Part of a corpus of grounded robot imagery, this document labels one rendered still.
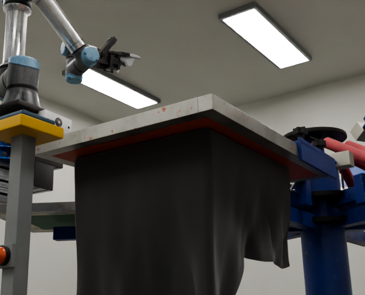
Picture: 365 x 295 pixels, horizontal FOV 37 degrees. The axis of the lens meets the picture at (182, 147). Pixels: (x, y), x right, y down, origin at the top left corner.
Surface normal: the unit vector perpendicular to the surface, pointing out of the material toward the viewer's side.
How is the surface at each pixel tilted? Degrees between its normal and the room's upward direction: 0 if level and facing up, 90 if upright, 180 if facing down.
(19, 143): 90
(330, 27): 180
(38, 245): 90
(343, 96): 90
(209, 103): 90
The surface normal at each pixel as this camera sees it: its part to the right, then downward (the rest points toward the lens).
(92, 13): 0.03, 0.96
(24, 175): 0.83, -0.18
